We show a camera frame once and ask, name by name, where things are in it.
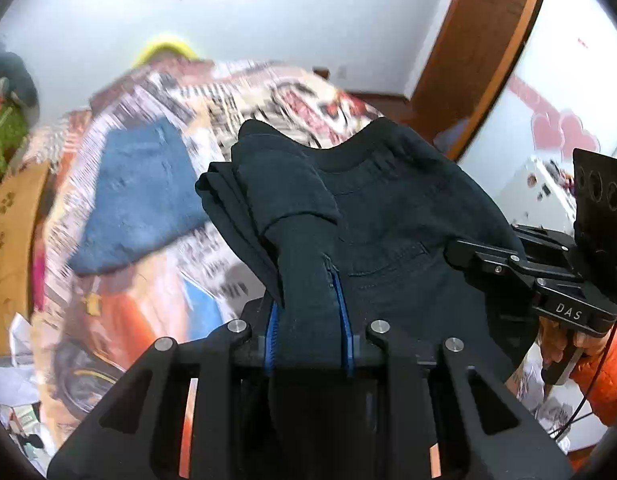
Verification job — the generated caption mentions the folded blue jeans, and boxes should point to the folded blue jeans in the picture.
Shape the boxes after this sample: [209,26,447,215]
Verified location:
[68,117,212,276]

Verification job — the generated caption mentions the black pants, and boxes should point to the black pants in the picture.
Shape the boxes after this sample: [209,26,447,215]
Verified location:
[196,117,539,480]

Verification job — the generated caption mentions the person's right forearm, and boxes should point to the person's right forearm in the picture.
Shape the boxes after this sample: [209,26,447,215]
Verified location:
[571,322,617,428]

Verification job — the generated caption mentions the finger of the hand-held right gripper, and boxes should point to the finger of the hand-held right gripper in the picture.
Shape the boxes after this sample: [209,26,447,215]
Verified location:
[445,238,539,287]
[511,224,575,253]

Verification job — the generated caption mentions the brown paw print mat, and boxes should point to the brown paw print mat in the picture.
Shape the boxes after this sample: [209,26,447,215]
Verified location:
[0,160,50,356]

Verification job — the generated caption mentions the wooden door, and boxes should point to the wooden door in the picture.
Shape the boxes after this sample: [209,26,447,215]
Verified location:
[411,0,536,141]

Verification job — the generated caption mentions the person's right hand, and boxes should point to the person's right hand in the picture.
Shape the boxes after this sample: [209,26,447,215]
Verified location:
[535,317,591,388]

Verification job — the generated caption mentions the printed blanket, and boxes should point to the printed blanket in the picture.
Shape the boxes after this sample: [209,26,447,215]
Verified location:
[31,60,611,480]

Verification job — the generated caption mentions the yellow pillow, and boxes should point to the yellow pillow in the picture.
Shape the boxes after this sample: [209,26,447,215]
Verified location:
[133,35,204,68]

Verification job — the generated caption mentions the grey cloth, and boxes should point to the grey cloth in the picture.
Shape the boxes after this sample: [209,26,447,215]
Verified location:
[0,52,39,121]

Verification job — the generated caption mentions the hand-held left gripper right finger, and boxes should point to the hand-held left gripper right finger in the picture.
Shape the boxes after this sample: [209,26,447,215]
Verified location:
[327,259,574,480]

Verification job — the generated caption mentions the white box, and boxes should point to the white box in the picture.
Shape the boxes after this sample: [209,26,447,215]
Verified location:
[498,156,579,233]

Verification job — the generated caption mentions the pink heart sticker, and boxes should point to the pink heart sticker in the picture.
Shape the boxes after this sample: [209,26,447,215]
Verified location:
[508,75,601,153]

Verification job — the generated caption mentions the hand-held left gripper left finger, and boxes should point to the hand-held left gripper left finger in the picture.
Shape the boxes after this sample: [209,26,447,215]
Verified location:
[48,304,280,480]

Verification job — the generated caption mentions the white wardrobe door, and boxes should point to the white wardrobe door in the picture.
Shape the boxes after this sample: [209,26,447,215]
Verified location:
[453,0,617,201]

